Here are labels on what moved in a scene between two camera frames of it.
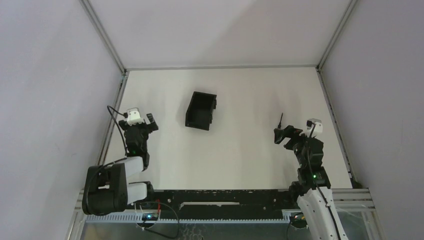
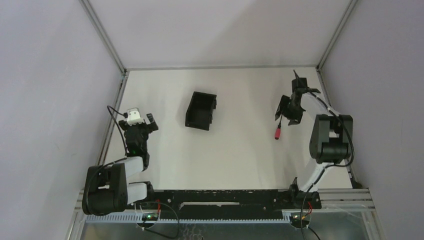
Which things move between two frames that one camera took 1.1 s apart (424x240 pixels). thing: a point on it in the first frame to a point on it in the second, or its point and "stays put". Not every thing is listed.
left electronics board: (150, 216) stays put
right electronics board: (298, 220) stays put
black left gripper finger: (152, 120) stays put
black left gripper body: (139, 126) stays put
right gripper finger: (280, 134) to (283, 107)
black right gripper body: (297, 148) to (294, 107)
